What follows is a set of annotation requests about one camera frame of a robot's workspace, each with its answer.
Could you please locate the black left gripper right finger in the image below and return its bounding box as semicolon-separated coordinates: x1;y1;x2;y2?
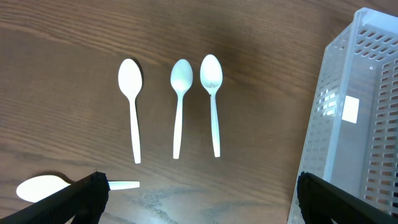
296;172;397;224

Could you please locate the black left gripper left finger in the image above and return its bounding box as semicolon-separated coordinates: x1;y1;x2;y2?
1;172;110;224

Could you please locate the white plastic spoon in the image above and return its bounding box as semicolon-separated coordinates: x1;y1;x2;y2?
200;54;223;157
118;58;142;164
16;175;140;203
170;59;193;159

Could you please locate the clear plastic basket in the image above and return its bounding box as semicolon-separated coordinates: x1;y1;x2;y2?
298;7;397;218

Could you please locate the white label in basket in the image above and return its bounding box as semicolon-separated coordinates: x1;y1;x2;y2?
341;95;359;124

